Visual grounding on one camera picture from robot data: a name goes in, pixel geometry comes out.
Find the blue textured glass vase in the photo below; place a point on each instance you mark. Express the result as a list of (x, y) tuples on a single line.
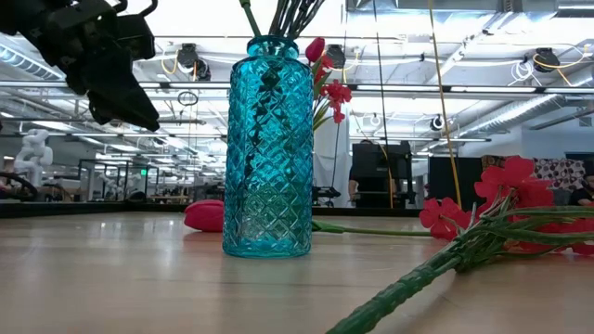
[(269, 162)]

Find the orange mandala cloth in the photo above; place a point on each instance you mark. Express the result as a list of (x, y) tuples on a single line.
[(492, 161)]

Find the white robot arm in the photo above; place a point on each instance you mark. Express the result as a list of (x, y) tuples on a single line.
[(34, 153)]

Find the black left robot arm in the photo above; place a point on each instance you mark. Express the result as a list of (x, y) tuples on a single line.
[(14, 14)]

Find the red artificial tulip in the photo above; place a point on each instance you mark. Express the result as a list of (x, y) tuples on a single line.
[(204, 215), (314, 48)]

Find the black partition panel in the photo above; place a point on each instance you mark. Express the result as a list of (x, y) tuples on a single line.
[(455, 181)]

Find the black framed enclosure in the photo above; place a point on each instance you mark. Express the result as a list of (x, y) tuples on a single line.
[(118, 178)]

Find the white purple patterned cloth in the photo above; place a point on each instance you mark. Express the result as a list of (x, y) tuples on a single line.
[(561, 174)]

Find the black aluminium table frame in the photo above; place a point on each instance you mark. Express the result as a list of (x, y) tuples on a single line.
[(93, 209)]

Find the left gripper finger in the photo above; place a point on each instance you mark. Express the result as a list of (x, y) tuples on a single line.
[(125, 97)]

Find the white artificial flower bunch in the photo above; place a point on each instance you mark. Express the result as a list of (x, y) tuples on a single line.
[(290, 18)]

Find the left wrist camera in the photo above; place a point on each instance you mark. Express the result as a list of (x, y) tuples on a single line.
[(135, 37)]

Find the black equipment cabinet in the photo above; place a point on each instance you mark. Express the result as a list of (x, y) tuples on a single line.
[(380, 167)]

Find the person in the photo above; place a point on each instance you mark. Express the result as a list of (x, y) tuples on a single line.
[(582, 195), (353, 190)]

